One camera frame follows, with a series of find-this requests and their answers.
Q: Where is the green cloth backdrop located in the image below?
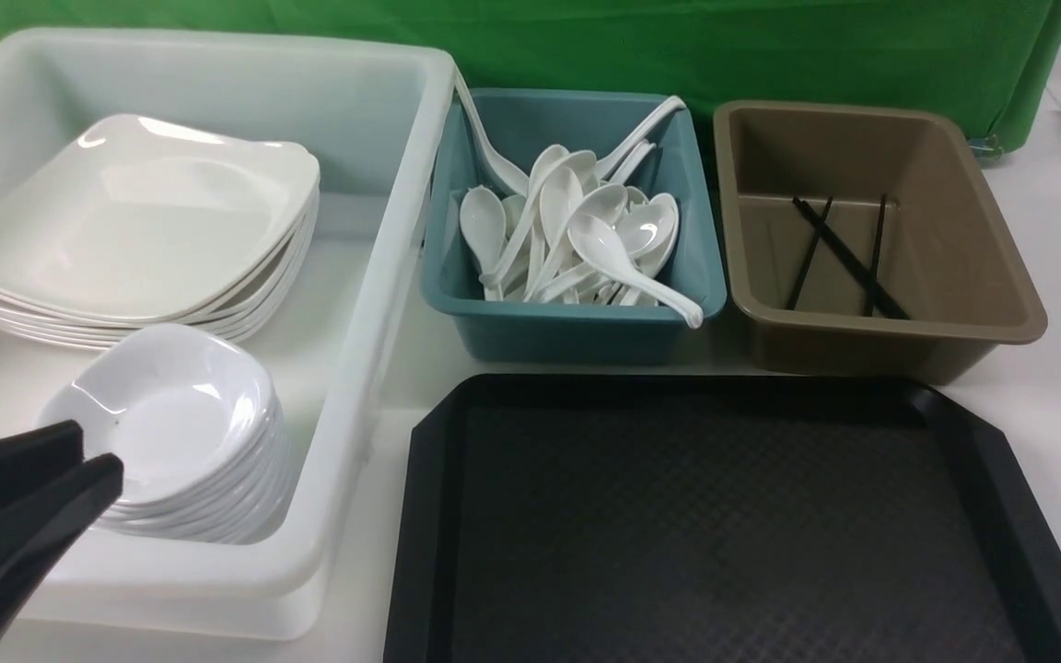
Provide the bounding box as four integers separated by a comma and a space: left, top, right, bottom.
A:
0, 1, 1061, 151

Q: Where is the stack of white square plates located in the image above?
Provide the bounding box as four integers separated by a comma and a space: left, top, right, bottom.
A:
0, 114, 321, 351

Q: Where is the teal plastic bin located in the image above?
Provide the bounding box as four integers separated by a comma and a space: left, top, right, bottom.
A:
420, 87, 729, 366

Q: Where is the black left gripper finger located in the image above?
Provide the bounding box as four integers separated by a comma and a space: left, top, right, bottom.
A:
0, 420, 85, 511

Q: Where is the large white plastic tub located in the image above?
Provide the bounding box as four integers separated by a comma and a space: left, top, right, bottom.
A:
0, 27, 455, 641

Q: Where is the black chopstick in brown bin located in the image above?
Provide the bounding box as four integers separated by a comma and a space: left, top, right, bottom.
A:
807, 210, 910, 320

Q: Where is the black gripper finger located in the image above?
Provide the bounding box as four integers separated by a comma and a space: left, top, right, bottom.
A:
0, 454, 123, 639

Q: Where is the small white sauce dish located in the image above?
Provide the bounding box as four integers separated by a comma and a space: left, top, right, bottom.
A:
34, 324, 277, 506

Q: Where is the stack of small white bowls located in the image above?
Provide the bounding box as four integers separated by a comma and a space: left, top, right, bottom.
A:
35, 324, 291, 544

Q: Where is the black serving tray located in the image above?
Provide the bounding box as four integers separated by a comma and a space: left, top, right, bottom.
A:
382, 374, 1061, 662

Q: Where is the brown plastic bin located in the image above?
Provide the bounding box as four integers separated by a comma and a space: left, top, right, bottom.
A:
713, 100, 1048, 385

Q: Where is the black chopstick gold band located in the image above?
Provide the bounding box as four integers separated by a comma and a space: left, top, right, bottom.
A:
864, 193, 888, 318
785, 196, 834, 310

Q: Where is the white spoon over bin edge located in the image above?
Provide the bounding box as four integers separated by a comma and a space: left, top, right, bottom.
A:
567, 214, 705, 329

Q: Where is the white spoon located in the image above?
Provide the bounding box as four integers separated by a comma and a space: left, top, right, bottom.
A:
459, 186, 506, 276
454, 68, 531, 194
594, 95, 688, 180
479, 144, 598, 289
567, 214, 705, 329

